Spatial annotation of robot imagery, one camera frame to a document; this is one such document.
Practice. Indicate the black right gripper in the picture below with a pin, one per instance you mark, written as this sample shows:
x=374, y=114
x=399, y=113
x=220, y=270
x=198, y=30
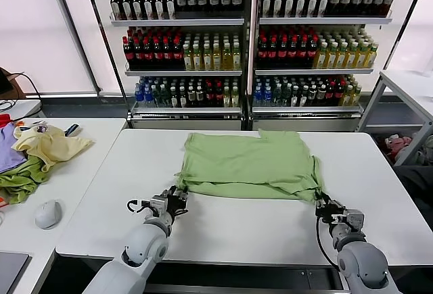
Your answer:
x=329, y=212

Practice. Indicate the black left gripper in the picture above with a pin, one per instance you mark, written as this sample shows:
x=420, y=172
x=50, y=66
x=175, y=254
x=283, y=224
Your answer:
x=176, y=204

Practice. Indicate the light green polo shirt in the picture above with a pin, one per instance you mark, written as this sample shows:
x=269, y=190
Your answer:
x=243, y=162

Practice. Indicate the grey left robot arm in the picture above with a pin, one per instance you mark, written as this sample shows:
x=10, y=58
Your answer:
x=145, y=243

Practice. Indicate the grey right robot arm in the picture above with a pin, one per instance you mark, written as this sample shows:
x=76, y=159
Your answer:
x=362, y=263

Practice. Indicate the pink clothes heap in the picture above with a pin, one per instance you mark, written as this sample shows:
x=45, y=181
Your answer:
x=399, y=145

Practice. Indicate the grey green clothes heap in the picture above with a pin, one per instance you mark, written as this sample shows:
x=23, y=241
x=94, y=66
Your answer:
x=427, y=152

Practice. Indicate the small dark white-cap bottle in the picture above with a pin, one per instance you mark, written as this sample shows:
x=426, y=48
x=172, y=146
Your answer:
x=191, y=97
x=294, y=97
x=182, y=97
x=173, y=97
x=320, y=97
x=199, y=97
x=303, y=97
x=311, y=97

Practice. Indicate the dark fabric object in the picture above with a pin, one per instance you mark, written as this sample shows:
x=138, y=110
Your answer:
x=419, y=186

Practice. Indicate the small green drink bottle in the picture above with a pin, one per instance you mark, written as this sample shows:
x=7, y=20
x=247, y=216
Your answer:
x=155, y=97
x=286, y=97
x=276, y=97

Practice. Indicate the small blue drink bottle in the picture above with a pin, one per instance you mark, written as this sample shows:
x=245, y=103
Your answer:
x=138, y=97
x=147, y=97
x=266, y=97
x=257, y=97

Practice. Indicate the small red-cap dark bottle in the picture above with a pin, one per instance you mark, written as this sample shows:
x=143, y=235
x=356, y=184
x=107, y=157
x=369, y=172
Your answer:
x=338, y=97
x=209, y=97
x=218, y=97
x=329, y=97

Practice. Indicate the small pale yellow bottle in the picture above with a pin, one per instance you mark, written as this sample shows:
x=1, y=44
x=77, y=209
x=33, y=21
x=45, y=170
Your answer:
x=354, y=97
x=346, y=97
x=226, y=97
x=234, y=97

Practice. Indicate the blue white striped item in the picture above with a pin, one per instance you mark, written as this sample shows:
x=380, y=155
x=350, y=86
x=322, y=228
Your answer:
x=72, y=129

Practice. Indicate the white computer mouse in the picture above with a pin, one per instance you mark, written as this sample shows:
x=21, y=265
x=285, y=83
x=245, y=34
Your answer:
x=48, y=214

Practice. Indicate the white-cap yellow drink bottle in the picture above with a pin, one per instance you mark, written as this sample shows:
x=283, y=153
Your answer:
x=216, y=59
x=186, y=59
x=206, y=59
x=226, y=59
x=196, y=59
x=236, y=59

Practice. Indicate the pale yellow garment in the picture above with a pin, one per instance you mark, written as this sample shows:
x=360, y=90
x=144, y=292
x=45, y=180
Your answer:
x=50, y=147

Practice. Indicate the red-cap cola bottle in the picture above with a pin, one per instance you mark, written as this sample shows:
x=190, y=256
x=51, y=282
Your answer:
x=293, y=53
x=166, y=53
x=262, y=53
x=272, y=53
x=147, y=53
x=137, y=53
x=313, y=53
x=283, y=53
x=176, y=53
x=303, y=53
x=127, y=53
x=156, y=53

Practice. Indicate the white metal side table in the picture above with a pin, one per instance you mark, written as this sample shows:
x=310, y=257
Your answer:
x=399, y=82

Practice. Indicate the green-cap yellow tea bottle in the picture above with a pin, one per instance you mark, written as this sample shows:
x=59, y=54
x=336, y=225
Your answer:
x=331, y=57
x=321, y=57
x=371, y=57
x=341, y=57
x=361, y=57
x=351, y=57

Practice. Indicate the white clothing tags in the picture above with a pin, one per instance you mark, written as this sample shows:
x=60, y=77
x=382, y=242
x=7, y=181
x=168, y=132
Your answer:
x=40, y=127

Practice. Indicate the crumpled green garment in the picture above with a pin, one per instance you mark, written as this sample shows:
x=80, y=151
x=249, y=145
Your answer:
x=20, y=182

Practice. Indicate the beverage shelf unit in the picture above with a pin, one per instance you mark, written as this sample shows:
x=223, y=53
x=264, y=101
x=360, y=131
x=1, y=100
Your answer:
x=324, y=21
x=176, y=22

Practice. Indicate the black diagonal pole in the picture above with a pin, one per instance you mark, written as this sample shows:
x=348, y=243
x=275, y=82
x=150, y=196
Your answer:
x=104, y=37
x=406, y=20

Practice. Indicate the purple garment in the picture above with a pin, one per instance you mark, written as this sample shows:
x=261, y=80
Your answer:
x=8, y=152

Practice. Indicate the small orange item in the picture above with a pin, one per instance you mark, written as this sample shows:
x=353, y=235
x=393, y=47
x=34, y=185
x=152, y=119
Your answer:
x=2, y=202

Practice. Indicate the red garment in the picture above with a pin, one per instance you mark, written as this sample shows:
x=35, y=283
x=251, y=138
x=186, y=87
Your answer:
x=4, y=120

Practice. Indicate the green-cap dark juice bottle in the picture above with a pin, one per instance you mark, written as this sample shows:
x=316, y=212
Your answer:
x=169, y=4
x=136, y=4
x=323, y=3
x=147, y=4
x=158, y=4
x=115, y=4
x=266, y=3
x=277, y=3
x=126, y=4
x=312, y=3
x=289, y=3
x=300, y=3

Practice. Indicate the brown cardboard box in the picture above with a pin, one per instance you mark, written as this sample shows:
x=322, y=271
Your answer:
x=17, y=86

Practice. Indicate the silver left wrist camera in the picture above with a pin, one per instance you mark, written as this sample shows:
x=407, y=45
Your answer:
x=158, y=204

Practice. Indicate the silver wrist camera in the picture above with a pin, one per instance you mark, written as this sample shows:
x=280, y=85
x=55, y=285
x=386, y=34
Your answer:
x=158, y=204
x=355, y=219

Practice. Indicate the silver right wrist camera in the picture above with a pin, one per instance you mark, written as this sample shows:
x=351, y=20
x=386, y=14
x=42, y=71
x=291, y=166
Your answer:
x=355, y=219

